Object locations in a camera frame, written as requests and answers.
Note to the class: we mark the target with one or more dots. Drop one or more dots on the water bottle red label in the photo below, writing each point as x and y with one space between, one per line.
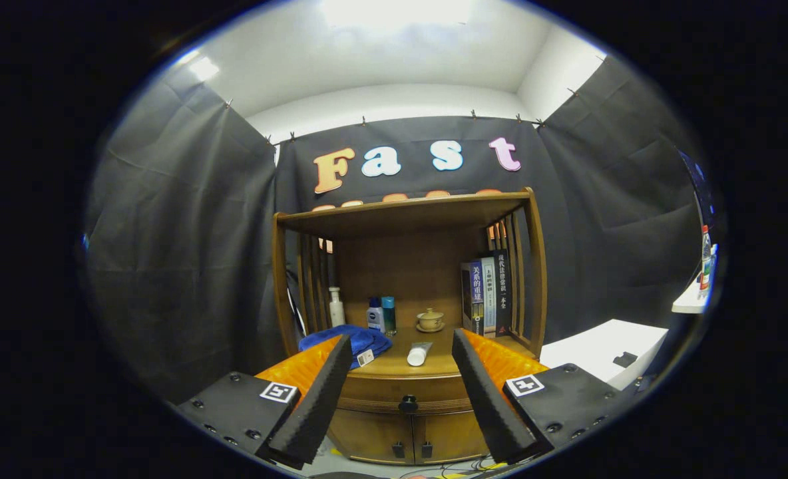
705 263

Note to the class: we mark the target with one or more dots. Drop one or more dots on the blue spine book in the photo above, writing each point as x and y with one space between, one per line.
476 296

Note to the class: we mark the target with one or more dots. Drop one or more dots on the wooden countertop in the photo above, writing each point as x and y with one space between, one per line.
387 364

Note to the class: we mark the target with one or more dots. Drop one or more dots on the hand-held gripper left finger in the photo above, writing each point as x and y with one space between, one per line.
317 406

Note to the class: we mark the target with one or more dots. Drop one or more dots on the white lotion bottle blue cap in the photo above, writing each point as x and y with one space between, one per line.
375 319

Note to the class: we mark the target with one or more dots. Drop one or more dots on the wooden cabinet with slatted shelf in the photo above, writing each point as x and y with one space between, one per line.
414 273

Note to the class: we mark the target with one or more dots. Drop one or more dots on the ceiling light panel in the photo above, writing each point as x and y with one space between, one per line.
397 13

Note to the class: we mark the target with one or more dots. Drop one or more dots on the white tube green end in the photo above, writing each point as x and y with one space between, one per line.
418 356

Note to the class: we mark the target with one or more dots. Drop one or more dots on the light spine book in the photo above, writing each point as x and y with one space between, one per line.
489 296

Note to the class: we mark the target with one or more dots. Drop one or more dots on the black backdrop cloth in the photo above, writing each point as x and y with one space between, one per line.
168 253

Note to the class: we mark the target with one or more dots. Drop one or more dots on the black spine book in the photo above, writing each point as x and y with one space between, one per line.
502 293

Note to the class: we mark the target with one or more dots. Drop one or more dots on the white side shelf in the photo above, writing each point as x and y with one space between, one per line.
690 305

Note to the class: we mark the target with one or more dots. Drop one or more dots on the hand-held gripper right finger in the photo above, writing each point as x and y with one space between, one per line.
487 399

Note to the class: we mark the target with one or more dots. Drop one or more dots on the beige lidded tea cup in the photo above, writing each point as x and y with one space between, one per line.
430 320

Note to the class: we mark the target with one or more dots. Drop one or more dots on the blue towel with tag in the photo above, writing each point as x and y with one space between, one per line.
367 340

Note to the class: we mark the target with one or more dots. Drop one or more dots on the wooden cabinet door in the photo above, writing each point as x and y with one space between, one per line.
450 436
371 436

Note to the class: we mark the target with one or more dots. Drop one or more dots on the small ceiling light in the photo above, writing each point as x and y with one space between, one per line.
205 68

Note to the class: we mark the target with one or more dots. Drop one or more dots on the white pump bottle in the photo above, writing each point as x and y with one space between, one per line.
336 311

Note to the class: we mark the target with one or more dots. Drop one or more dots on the teal bottle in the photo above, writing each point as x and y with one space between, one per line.
389 318

